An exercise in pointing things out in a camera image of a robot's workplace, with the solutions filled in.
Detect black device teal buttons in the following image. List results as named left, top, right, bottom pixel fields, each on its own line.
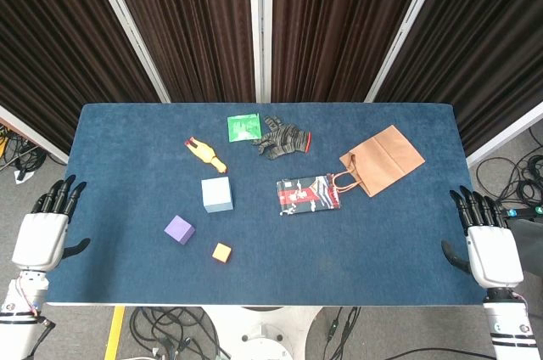
left=502, top=205, right=543, bottom=222

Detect brown paper bag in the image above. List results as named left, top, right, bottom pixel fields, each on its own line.
left=330, top=124, right=427, bottom=199

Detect dark patterned paper bag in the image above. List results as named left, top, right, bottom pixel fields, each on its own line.
left=276, top=174, right=343, bottom=217

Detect green foil packet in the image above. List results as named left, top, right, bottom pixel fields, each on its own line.
left=227, top=112, right=263, bottom=143

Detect dark brown ribbed panel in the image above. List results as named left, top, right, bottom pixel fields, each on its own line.
left=271, top=0, right=434, bottom=103
left=104, top=0, right=256, bottom=103
left=375, top=0, right=543, bottom=157
left=0, top=0, right=165, bottom=155

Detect black floor cable bundle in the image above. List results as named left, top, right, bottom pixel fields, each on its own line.
left=129, top=307, right=232, bottom=360
left=0, top=121, right=48, bottom=185
left=474, top=128, right=543, bottom=208

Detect grey striped work glove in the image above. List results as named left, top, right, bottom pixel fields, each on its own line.
left=250, top=115, right=313, bottom=161

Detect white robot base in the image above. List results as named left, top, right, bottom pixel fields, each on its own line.
left=203, top=305, right=336, bottom=360

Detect small orange yellow cube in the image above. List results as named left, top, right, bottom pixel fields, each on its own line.
left=211, top=242, right=232, bottom=264

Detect yellow floor tape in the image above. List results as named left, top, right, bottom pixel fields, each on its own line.
left=104, top=307, right=127, bottom=360

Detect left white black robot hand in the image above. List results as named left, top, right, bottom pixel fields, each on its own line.
left=11, top=174, right=92, bottom=272

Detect blue table mat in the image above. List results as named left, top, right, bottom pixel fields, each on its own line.
left=45, top=102, right=487, bottom=307

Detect white partition frame rail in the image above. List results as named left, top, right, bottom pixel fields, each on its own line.
left=465, top=101, right=543, bottom=169
left=0, top=104, right=70, bottom=165

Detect purple cube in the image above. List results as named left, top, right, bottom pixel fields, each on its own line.
left=163, top=214, right=196, bottom=246

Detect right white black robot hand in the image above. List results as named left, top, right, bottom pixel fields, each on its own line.
left=440, top=184, right=525, bottom=289

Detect black cable with inline switch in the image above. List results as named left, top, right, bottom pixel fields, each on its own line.
left=324, top=307, right=361, bottom=352

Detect large light blue cube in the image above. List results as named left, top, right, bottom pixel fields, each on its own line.
left=200, top=176, right=235, bottom=214

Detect white partition frame post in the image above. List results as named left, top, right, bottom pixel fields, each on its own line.
left=83, top=0, right=172, bottom=104
left=248, top=0, right=273, bottom=104
left=365, top=0, right=451, bottom=104

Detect yellow rubber chicken toy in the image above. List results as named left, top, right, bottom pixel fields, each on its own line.
left=184, top=136, right=228, bottom=175

